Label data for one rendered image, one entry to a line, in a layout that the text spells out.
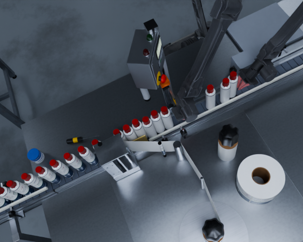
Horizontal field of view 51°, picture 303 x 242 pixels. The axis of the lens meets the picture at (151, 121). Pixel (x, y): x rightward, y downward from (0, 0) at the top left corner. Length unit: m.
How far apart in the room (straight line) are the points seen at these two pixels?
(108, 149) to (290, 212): 0.88
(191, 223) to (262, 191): 0.36
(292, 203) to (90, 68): 2.25
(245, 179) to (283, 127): 0.45
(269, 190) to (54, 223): 1.09
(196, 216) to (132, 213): 0.32
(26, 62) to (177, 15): 1.62
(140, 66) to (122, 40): 2.06
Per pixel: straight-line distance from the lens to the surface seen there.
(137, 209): 1.63
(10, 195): 1.77
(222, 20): 1.24
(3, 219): 1.96
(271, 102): 1.86
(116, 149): 1.45
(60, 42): 3.54
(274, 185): 1.49
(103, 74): 3.11
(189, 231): 1.57
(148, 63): 1.22
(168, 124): 1.65
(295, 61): 1.96
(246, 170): 1.49
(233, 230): 1.57
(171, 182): 1.63
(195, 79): 1.33
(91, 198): 1.76
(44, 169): 1.65
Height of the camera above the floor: 2.45
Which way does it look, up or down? 63 degrees down
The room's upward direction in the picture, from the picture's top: 22 degrees counter-clockwise
